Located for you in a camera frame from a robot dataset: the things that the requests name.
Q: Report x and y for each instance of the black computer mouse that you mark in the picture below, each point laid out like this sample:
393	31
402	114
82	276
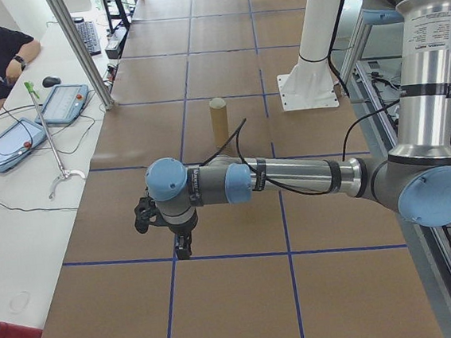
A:
51	81

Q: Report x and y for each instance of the blue grey teach pendant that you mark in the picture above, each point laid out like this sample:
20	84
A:
61	105
7	146

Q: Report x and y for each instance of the black box device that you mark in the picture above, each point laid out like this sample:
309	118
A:
113	48

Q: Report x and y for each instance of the black keyboard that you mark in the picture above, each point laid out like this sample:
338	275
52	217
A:
89	38

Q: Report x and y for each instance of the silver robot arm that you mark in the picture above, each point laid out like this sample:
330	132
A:
289	171

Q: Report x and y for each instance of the brown cardboard tube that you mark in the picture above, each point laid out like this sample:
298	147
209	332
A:
220	127

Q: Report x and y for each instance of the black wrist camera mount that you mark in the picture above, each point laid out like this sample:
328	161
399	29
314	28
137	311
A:
145	216

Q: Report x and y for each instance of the aluminium profile post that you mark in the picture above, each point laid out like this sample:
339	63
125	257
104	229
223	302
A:
82	51

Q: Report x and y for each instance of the black metal rack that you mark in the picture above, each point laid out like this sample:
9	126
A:
114	12

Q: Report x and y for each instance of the white pedestal column with plate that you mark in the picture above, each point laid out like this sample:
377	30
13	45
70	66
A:
316	28

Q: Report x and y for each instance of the black wristwatch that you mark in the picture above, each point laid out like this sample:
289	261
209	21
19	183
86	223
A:
20	61

